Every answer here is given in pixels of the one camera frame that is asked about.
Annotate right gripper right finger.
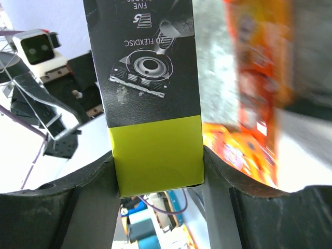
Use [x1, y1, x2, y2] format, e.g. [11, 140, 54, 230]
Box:
[202, 148, 331, 248]

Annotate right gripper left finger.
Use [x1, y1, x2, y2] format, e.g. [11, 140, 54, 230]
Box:
[1, 153, 120, 248]

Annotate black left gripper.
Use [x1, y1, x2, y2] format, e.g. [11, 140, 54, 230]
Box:
[10, 53, 103, 159]

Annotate black green razor box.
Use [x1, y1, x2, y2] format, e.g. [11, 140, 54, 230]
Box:
[84, 1, 204, 197]

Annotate orange razor pack middle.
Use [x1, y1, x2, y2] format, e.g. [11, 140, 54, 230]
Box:
[202, 122, 278, 188]

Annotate orange razor pack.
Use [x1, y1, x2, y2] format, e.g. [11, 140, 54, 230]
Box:
[224, 1, 294, 143]
[202, 122, 278, 188]

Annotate orange razor pack upper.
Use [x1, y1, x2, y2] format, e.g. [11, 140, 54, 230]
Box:
[224, 1, 294, 143]

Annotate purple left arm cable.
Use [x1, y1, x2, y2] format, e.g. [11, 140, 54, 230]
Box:
[0, 30, 49, 190]

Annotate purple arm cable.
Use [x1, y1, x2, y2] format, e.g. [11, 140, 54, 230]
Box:
[0, 30, 49, 190]
[136, 188, 189, 215]

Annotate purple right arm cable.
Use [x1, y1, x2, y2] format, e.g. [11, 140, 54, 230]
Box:
[136, 188, 189, 215]

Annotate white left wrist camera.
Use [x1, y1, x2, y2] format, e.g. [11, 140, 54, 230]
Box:
[12, 29, 70, 84]

